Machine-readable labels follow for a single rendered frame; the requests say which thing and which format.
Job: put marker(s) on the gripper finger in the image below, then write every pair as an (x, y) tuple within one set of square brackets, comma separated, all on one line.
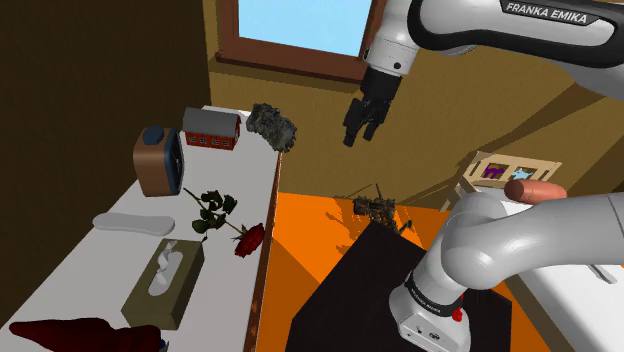
[(353, 124), (375, 122)]

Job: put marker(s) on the orange brown sausage cylinder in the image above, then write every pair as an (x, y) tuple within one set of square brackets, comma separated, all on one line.
[(534, 191)]

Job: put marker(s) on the grey rough rock lump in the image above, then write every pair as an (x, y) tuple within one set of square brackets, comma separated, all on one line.
[(270, 126)]

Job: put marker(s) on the dark red pointed cone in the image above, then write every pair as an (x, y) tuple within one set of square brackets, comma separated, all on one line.
[(83, 334)]

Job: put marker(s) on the white flat oblong pad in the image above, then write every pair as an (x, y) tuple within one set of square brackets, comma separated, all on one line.
[(134, 224)]

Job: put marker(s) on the red toy house grey roof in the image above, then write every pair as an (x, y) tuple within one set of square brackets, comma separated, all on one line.
[(209, 124)]

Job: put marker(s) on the olive green tissue box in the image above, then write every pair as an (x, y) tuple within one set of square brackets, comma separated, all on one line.
[(146, 304)]

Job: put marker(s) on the pale wooden frame with shapes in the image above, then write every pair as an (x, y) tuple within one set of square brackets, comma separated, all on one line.
[(475, 170)]

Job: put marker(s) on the brown and blue alarm clock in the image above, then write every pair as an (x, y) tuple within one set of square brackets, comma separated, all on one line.
[(156, 166)]

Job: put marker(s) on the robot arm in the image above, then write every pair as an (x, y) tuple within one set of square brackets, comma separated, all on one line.
[(487, 244)]

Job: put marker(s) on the white top wooden table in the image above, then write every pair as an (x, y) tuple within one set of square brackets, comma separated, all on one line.
[(229, 170)]

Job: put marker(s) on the brown framed window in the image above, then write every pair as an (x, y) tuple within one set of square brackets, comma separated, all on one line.
[(302, 24)]

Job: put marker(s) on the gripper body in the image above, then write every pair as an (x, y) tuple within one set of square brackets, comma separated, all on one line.
[(380, 88)]

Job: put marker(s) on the red rose with green leaves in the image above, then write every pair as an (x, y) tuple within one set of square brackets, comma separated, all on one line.
[(249, 240)]

